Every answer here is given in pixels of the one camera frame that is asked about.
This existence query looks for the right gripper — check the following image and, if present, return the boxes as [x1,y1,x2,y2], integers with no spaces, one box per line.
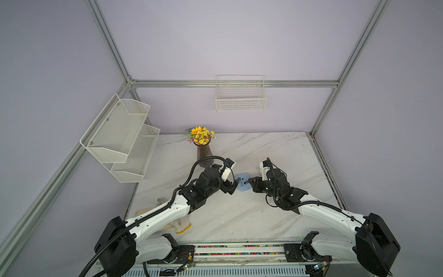
[248,176,281,199]

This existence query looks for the blue alarm clock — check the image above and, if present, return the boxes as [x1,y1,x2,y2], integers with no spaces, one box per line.
[235,173,252,192]

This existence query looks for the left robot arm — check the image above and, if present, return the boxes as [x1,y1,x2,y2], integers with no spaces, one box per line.
[88,163,238,277]

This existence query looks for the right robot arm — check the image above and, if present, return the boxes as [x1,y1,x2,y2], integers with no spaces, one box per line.
[247,159,401,277]

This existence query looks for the dark glass vase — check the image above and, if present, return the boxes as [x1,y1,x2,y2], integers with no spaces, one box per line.
[197,142,214,169]

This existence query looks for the white yellow cloth glove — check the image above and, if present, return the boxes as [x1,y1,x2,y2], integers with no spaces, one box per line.
[133,195,192,235]

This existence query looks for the yellow flower bouquet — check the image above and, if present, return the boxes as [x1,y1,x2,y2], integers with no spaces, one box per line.
[185,126,216,146]

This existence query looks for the lower white mesh shelf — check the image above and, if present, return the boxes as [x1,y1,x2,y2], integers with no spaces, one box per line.
[110,124,160,183]

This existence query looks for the white mesh shelf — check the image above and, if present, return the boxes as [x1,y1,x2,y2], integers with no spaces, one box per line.
[110,124,160,183]
[80,94,150,163]

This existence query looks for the upper white mesh shelf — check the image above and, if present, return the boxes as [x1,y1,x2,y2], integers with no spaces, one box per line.
[80,94,150,163]

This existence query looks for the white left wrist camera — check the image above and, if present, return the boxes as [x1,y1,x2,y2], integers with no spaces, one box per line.
[221,158,235,181]

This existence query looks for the black corrugated cable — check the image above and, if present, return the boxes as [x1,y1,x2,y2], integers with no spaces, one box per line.
[77,155,229,277]

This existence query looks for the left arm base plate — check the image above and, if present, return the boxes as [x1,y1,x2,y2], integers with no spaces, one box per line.
[163,245,195,264]

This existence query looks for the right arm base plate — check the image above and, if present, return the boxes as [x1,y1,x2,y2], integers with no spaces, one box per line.
[283,243,332,263]

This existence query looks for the white wire wall basket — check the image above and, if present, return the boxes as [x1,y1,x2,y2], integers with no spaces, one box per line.
[215,75,267,112]

